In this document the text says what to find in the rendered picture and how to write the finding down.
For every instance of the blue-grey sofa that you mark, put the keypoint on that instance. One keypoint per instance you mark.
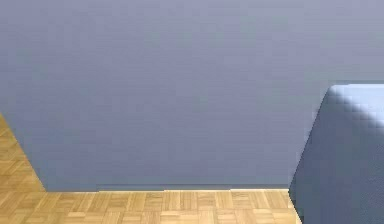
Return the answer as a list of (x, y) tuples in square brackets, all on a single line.
[(346, 166)]

